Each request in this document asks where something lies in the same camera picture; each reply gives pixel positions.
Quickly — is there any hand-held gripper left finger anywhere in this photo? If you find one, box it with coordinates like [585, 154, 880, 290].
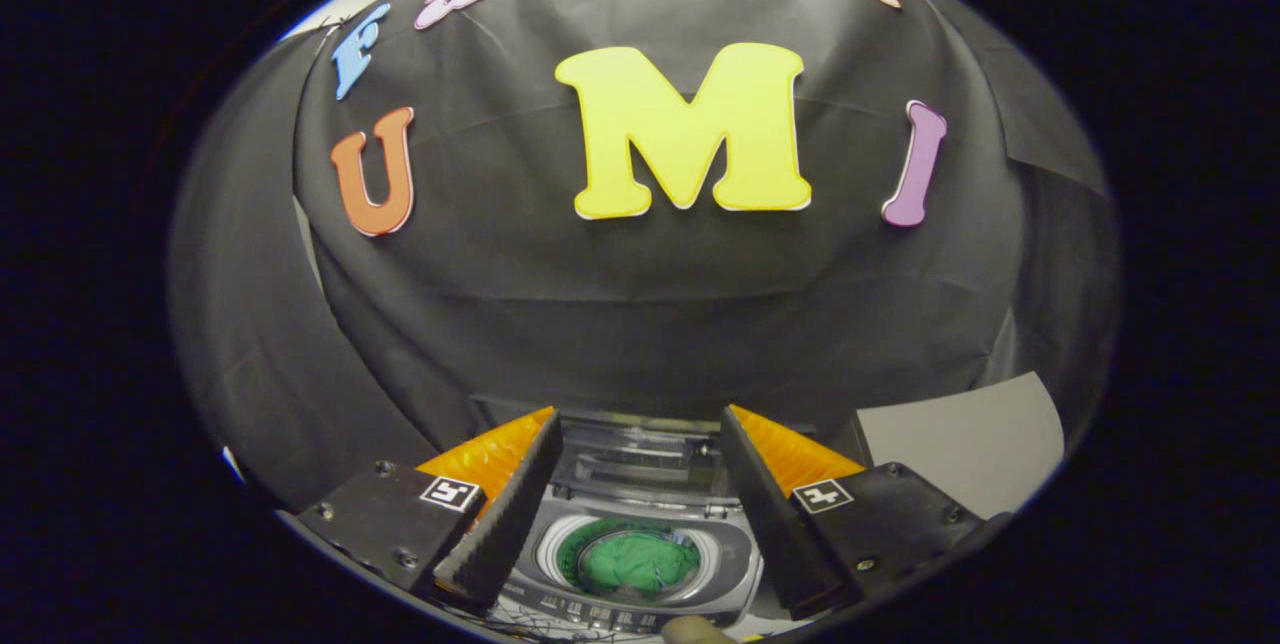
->
[283, 405, 565, 617]

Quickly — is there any beige cabinet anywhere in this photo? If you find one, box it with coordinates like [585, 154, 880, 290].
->
[830, 371, 1067, 522]

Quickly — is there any pale rounded object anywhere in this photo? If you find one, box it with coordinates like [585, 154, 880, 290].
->
[660, 616, 743, 644]

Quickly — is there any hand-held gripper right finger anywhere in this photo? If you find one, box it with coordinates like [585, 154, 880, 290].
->
[719, 404, 1013, 621]

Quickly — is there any black backdrop cloth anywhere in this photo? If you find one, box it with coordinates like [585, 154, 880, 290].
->
[165, 0, 1121, 515]

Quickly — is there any green shirt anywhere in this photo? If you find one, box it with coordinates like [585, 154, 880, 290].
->
[557, 519, 702, 598]

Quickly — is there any grey washing machine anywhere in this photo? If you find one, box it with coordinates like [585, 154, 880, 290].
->
[470, 394, 853, 637]

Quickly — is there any thin black cable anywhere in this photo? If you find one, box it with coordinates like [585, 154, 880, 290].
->
[490, 599, 646, 644]

